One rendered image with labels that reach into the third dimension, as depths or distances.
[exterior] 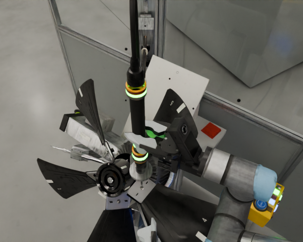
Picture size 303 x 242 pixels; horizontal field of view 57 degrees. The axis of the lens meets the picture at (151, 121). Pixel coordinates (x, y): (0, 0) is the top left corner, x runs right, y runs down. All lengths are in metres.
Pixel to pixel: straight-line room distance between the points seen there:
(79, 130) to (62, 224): 1.17
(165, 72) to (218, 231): 0.67
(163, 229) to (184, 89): 0.52
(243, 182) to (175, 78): 0.59
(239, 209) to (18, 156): 2.24
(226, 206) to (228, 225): 0.05
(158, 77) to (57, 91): 2.06
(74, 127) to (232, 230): 0.80
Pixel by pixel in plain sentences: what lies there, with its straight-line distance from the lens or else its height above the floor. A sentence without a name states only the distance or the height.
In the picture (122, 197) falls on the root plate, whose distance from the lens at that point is 1.05.
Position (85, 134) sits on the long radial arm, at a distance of 1.21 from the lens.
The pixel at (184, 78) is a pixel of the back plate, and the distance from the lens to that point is 1.11.
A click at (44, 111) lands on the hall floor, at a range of 2.95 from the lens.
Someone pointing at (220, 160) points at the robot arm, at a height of 1.53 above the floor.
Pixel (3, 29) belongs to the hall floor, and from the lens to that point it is 4.32.
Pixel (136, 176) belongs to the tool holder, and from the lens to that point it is 0.85.
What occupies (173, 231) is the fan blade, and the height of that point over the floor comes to 1.18.
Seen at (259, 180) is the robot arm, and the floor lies 1.53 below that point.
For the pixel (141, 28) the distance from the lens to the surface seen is 1.19.
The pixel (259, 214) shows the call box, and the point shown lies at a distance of 1.15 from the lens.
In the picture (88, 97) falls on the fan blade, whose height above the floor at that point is 1.37.
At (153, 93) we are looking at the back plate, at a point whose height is 1.25.
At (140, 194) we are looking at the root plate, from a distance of 0.97.
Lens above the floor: 2.07
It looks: 51 degrees down
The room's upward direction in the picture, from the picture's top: straight up
